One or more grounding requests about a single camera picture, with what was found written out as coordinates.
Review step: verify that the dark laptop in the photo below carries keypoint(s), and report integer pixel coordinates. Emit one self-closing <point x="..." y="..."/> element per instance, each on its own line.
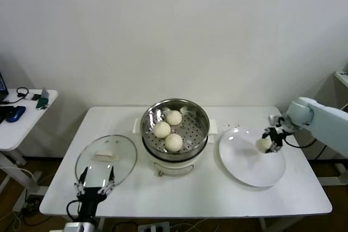
<point x="2" y="84"/>

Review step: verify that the black flat device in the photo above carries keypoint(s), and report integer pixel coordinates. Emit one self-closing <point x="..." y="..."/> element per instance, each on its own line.
<point x="4" y="112"/>

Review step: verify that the round glass pot lid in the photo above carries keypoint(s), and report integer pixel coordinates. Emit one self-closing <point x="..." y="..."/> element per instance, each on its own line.
<point x="122" y="150"/>

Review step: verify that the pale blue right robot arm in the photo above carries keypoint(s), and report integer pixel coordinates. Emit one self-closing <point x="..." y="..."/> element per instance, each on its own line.
<point x="326" y="123"/>

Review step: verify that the white side table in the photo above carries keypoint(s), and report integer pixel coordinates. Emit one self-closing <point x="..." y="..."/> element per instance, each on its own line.
<point x="21" y="131"/>

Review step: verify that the green phone stand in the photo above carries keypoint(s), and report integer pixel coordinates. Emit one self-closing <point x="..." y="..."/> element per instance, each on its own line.
<point x="43" y="101"/>

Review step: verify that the white table foot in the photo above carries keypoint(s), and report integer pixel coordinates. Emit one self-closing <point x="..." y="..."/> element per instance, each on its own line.
<point x="333" y="181"/>

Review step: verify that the white electric cooking pot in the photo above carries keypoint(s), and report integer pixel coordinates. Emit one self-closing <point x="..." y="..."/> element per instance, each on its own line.
<point x="174" y="168"/>

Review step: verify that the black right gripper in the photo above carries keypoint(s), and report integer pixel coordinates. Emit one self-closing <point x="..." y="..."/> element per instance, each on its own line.
<point x="278" y="134"/>

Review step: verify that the white steamed baozi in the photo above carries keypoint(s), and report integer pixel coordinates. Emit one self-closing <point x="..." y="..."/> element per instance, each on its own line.
<point x="162" y="130"/>
<point x="263" y="145"/>
<point x="174" y="118"/>
<point x="174" y="142"/>

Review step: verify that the perforated steel steamer basket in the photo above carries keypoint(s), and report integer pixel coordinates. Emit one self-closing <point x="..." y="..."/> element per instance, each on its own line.
<point x="190" y="134"/>

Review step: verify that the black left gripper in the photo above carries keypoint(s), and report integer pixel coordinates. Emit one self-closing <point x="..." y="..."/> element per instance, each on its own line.
<point x="88" y="196"/>

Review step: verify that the large white plate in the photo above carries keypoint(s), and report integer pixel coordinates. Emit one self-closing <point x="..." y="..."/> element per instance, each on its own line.
<point x="244" y="166"/>

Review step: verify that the white shelf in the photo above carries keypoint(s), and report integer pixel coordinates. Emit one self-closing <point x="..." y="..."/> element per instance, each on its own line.
<point x="342" y="75"/>

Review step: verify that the blue computer mouse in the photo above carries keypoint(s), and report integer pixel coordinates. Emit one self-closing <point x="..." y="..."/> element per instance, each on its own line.
<point x="15" y="113"/>

